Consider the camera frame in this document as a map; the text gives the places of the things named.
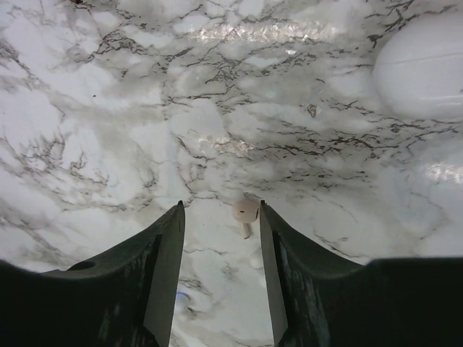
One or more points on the white earbud charging case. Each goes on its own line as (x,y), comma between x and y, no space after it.
(418,73)

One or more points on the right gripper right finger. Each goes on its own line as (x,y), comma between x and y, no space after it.
(317,298)

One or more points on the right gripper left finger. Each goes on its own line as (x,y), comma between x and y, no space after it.
(124,296)

